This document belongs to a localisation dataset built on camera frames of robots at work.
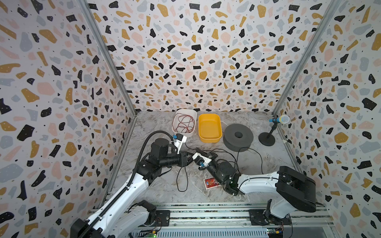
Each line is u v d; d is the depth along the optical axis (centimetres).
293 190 44
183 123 114
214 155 67
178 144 66
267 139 104
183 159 63
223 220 73
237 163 92
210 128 113
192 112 117
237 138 101
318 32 80
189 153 66
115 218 42
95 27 75
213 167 66
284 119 84
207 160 65
